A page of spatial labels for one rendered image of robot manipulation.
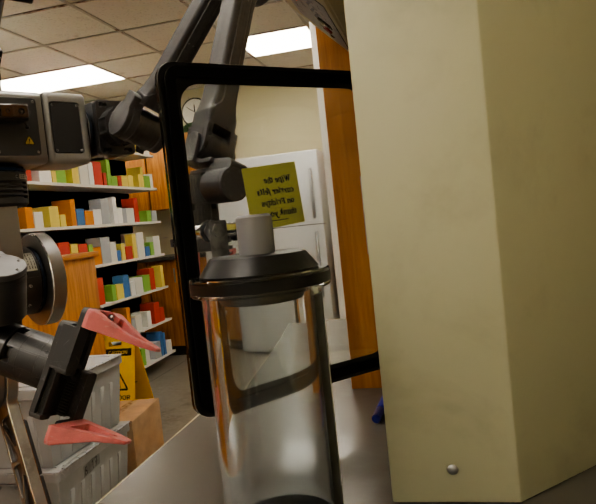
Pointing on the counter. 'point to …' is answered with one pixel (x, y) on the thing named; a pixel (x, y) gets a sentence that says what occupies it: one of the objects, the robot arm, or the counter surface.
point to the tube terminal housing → (495, 240)
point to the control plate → (319, 17)
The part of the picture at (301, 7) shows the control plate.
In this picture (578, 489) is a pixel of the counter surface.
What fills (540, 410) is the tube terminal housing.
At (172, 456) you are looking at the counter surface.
